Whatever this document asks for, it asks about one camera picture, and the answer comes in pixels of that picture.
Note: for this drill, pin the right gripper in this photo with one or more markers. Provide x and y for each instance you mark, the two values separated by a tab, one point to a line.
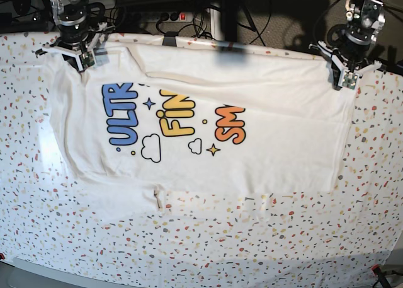
76	37

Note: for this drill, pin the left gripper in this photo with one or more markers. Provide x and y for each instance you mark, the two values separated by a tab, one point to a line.
351	48

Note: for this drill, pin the white printed T-shirt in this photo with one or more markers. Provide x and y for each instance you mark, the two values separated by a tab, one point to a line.
151	119

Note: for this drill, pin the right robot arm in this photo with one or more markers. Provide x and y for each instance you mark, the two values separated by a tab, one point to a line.
75	9

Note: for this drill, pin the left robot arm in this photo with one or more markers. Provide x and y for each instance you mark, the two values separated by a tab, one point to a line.
359	14

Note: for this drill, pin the white power strip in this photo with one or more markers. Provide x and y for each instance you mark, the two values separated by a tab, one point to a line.
154	17

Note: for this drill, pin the black table clamp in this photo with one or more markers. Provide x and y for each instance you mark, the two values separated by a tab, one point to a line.
170	39

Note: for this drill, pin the terrazzo pattern tablecloth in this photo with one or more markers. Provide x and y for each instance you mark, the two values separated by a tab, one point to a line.
277	240

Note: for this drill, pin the red clamp right corner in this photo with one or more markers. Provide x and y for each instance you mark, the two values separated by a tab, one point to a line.
376	270

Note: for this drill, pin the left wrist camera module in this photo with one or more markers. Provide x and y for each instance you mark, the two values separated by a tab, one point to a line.
350	80

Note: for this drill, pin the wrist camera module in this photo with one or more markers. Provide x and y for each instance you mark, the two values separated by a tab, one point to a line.
87	59
350	80

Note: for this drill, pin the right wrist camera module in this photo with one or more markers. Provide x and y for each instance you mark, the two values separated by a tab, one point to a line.
87	59

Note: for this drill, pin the black camera stand pole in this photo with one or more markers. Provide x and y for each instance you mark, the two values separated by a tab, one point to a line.
228	20

